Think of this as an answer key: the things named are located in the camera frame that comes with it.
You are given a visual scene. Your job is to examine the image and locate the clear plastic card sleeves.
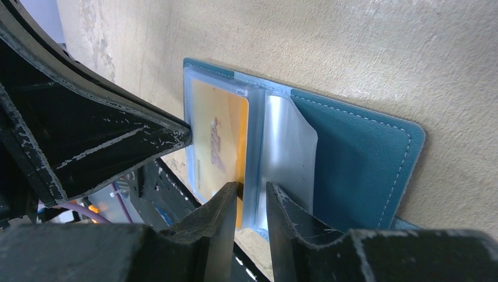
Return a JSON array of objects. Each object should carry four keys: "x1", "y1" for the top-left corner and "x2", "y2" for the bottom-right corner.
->
[{"x1": 183, "y1": 66, "x2": 318, "y2": 231}]

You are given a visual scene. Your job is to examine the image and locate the yellow credit card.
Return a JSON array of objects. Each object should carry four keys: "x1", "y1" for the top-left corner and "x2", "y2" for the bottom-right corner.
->
[{"x1": 191, "y1": 79, "x2": 248, "y2": 228}]

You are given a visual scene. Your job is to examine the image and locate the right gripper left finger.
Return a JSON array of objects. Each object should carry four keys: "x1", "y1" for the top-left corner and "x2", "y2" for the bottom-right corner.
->
[{"x1": 1, "y1": 182, "x2": 238, "y2": 281}]

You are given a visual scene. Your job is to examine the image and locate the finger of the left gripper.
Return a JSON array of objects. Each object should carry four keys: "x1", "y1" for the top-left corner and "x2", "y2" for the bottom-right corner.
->
[{"x1": 1, "y1": 1, "x2": 192, "y2": 206}]

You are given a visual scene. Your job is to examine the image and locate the blue card holder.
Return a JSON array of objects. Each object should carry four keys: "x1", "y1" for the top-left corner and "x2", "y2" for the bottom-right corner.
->
[{"x1": 183, "y1": 58, "x2": 426, "y2": 231}]

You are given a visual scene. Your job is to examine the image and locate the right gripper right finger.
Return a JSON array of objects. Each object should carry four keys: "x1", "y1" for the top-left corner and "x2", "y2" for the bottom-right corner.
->
[{"x1": 266, "y1": 182, "x2": 497, "y2": 281}]

